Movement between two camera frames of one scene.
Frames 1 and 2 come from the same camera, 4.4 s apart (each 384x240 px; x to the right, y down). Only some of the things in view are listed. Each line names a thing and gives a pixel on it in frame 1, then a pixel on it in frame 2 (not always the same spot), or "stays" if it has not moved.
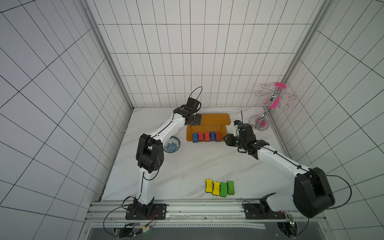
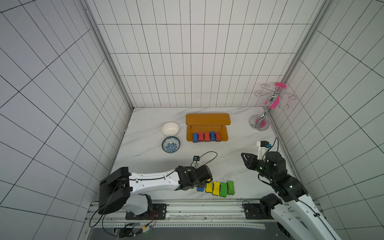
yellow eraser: (216, 188) stays
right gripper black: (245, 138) to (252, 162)
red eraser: (200, 136) stays
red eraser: (218, 136) stays
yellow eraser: (208, 185) stays
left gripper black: (198, 120) to (199, 183)
